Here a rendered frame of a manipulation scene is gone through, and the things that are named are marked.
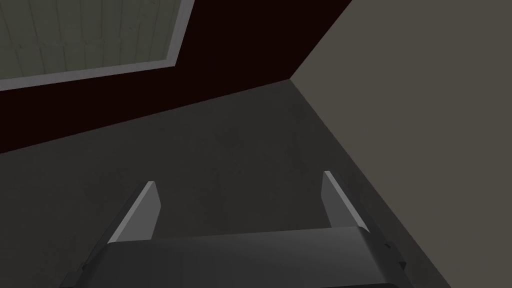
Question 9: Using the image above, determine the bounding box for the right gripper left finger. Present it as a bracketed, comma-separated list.
[107, 180, 162, 245]

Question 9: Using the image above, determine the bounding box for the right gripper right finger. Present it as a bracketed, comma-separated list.
[321, 170, 371, 234]

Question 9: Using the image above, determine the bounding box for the grey framed window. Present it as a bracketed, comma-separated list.
[0, 0, 196, 93]

